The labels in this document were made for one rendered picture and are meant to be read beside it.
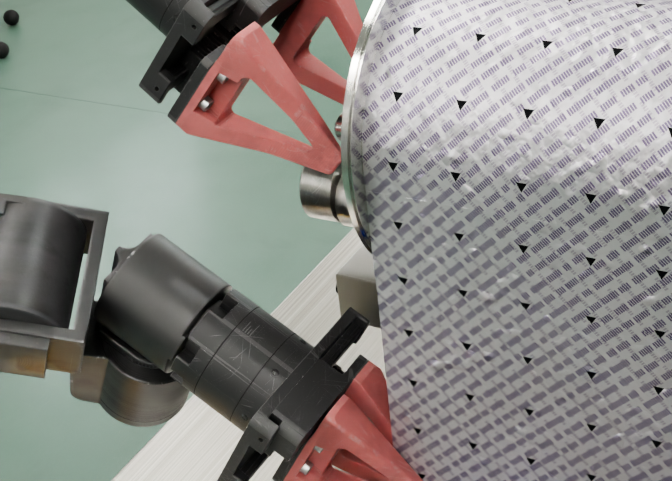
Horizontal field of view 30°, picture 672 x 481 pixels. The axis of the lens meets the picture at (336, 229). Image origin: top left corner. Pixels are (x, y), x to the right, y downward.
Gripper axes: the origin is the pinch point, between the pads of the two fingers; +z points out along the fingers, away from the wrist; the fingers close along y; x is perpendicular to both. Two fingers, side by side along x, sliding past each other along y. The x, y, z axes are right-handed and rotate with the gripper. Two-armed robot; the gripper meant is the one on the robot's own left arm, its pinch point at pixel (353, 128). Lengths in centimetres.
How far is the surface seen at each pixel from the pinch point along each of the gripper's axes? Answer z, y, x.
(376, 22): -1.6, 4.6, 8.9
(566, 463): 17.9, 7.1, -0.6
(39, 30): -129, -256, -266
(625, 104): 8.2, 5.7, 14.5
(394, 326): 7.9, 7.0, -1.6
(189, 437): 4.2, -8.0, -39.5
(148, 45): -92, -254, -235
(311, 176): -0.3, -1.4, -5.5
